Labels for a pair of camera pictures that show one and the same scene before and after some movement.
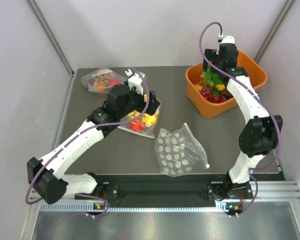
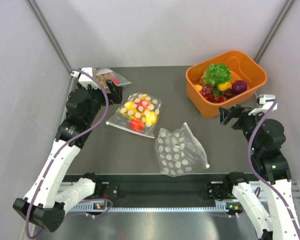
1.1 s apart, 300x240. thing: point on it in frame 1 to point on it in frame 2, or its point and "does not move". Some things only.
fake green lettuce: x=210 y=78 does not move
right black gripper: x=211 y=55 to x=226 y=113
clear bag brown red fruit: x=101 y=80 does not move
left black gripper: x=153 y=103 to x=114 y=97
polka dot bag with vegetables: x=180 y=153 does not move
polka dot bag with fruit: x=143 y=126 does not move
